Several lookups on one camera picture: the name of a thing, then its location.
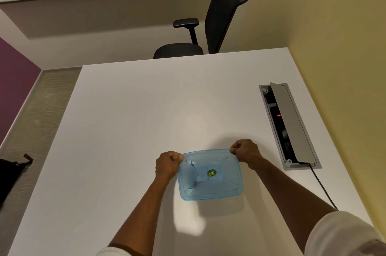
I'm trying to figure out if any person's right forearm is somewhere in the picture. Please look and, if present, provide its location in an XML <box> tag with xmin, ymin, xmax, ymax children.
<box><xmin>248</xmin><ymin>156</ymin><xmax>338</xmax><ymax>255</ymax></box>

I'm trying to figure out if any person's left forearm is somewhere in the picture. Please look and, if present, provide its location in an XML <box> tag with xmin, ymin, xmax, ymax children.
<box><xmin>108</xmin><ymin>171</ymin><xmax>177</xmax><ymax>250</ymax></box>

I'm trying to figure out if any white right sleeve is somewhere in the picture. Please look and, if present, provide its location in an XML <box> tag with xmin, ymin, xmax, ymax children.
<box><xmin>305</xmin><ymin>211</ymin><xmax>386</xmax><ymax>256</ymax></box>

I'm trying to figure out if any blue transparent plastic container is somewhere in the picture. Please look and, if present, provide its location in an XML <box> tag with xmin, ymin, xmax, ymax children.
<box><xmin>177</xmin><ymin>149</ymin><xmax>244</xmax><ymax>201</ymax></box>

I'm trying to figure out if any person's left hand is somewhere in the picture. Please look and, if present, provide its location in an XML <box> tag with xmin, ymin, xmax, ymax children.
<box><xmin>155</xmin><ymin>151</ymin><xmax>185</xmax><ymax>180</ymax></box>

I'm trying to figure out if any black power cable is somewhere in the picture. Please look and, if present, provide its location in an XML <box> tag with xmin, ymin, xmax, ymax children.
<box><xmin>308</xmin><ymin>163</ymin><xmax>339</xmax><ymax>211</ymax></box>

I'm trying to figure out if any white left sleeve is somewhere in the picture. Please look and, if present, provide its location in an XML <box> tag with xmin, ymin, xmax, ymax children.
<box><xmin>96</xmin><ymin>247</ymin><xmax>133</xmax><ymax>256</ymax></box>

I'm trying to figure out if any black bag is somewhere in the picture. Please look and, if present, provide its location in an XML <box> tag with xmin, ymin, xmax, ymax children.
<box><xmin>0</xmin><ymin>153</ymin><xmax>34</xmax><ymax>208</ymax></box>

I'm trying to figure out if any grey desk cable box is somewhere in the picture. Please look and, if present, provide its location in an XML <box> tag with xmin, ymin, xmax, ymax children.
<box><xmin>259</xmin><ymin>83</ymin><xmax>322</xmax><ymax>171</ymax></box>

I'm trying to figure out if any person's right hand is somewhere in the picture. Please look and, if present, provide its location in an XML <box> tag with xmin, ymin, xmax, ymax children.
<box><xmin>229</xmin><ymin>139</ymin><xmax>263</xmax><ymax>170</ymax></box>

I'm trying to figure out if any black office chair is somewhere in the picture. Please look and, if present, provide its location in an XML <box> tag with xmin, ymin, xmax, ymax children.
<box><xmin>153</xmin><ymin>0</ymin><xmax>250</xmax><ymax>59</ymax></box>

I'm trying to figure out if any white sleeve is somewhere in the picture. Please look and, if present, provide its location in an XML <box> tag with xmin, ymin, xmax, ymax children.
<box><xmin>305</xmin><ymin>211</ymin><xmax>386</xmax><ymax>256</ymax></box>
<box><xmin>96</xmin><ymin>247</ymin><xmax>133</xmax><ymax>256</ymax></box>

